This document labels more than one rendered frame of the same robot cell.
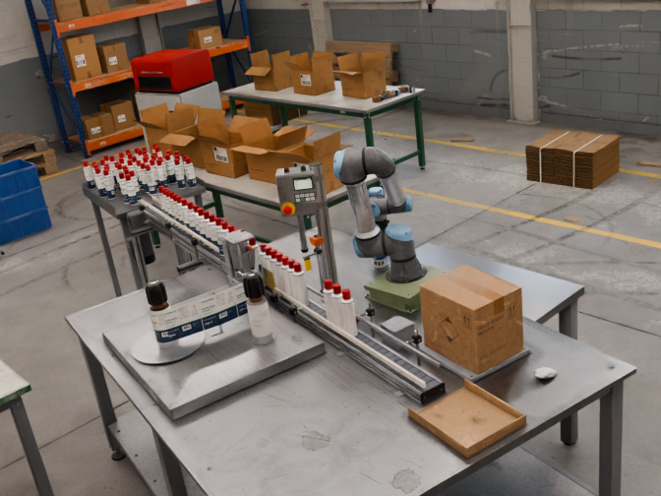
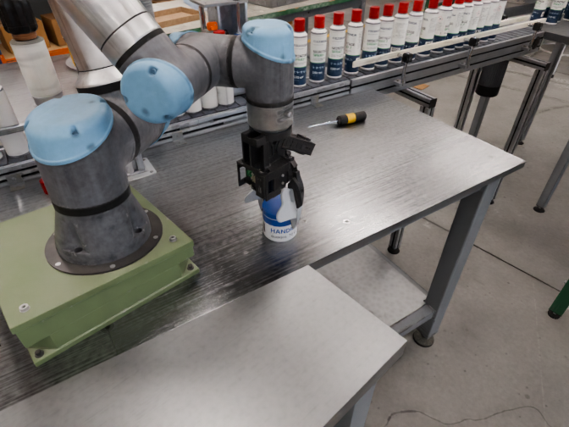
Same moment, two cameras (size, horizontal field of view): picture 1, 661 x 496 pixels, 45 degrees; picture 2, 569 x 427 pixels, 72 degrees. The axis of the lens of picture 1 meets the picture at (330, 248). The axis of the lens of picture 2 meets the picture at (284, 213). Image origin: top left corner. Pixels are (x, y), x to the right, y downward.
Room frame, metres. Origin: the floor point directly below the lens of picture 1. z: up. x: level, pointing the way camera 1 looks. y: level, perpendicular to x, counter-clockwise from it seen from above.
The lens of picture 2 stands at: (3.54, -0.85, 1.37)
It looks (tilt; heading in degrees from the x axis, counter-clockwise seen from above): 39 degrees down; 88
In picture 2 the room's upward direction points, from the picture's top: straight up
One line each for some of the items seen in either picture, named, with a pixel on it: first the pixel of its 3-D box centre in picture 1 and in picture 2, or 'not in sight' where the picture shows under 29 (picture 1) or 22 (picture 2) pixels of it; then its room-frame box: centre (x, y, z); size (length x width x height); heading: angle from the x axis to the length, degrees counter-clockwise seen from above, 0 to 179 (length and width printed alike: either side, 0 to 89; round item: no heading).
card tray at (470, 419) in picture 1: (465, 415); not in sight; (2.22, -0.38, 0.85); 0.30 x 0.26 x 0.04; 30
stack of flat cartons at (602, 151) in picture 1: (572, 157); not in sight; (6.66, -2.23, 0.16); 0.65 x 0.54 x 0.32; 44
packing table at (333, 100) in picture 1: (322, 128); not in sight; (7.99, -0.08, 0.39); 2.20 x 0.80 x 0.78; 40
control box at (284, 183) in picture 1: (298, 191); not in sight; (3.22, 0.10, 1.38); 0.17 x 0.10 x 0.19; 85
